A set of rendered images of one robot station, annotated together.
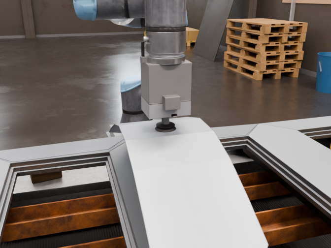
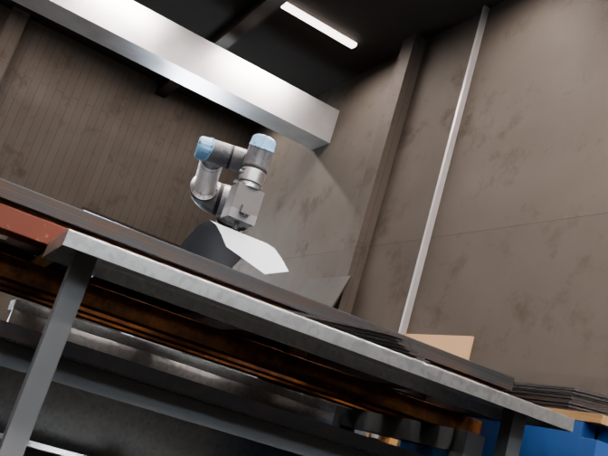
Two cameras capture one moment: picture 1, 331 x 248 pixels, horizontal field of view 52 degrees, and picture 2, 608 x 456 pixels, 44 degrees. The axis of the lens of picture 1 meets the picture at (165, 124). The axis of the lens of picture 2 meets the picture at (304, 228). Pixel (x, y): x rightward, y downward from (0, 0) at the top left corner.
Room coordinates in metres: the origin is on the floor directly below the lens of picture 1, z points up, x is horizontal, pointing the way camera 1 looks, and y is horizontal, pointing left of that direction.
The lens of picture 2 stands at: (-1.46, 0.07, 0.53)
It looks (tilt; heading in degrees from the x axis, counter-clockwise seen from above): 15 degrees up; 353
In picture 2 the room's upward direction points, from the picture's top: 17 degrees clockwise
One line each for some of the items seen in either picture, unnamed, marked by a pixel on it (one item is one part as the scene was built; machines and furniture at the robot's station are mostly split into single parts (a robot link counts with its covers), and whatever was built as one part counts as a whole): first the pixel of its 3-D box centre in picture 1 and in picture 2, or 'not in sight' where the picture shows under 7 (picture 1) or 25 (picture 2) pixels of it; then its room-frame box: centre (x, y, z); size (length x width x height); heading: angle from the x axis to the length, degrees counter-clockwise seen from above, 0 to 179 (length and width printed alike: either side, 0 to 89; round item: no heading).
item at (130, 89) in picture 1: (136, 91); not in sight; (1.39, 0.12, 0.89); 0.13 x 0.12 x 0.14; 91
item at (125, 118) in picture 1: (136, 117); not in sight; (1.39, 0.13, 0.78); 0.15 x 0.15 x 0.10
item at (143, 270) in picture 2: not in sight; (327, 344); (0.14, -0.25, 0.74); 1.20 x 0.26 x 0.03; 106
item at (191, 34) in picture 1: (182, 36); not in sight; (9.83, -0.48, 0.20); 1.08 x 0.74 x 0.39; 18
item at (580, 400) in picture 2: not in sight; (545, 408); (0.68, -1.05, 0.82); 0.80 x 0.40 x 0.06; 16
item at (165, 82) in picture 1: (165, 85); (243, 203); (0.64, 0.00, 1.11); 0.10 x 0.09 x 0.16; 17
